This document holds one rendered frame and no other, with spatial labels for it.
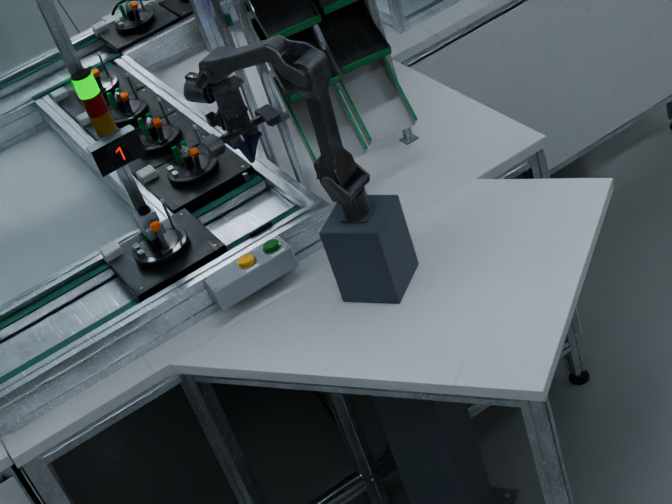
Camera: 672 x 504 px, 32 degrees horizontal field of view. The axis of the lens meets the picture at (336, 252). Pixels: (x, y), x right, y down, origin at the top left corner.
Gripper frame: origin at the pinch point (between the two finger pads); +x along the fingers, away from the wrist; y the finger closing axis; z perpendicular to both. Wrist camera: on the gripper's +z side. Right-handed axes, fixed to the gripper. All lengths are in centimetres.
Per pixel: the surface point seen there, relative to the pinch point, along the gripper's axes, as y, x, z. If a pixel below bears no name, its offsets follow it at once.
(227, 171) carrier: -3.8, 23.5, 35.0
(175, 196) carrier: 11.0, 23.7, 36.9
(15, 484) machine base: 79, 43, -6
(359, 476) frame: 4, 103, -6
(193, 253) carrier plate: 18.6, 23.4, 9.4
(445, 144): -55, 34, 11
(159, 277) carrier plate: 28.6, 23.5, 7.8
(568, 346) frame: -68, 104, -7
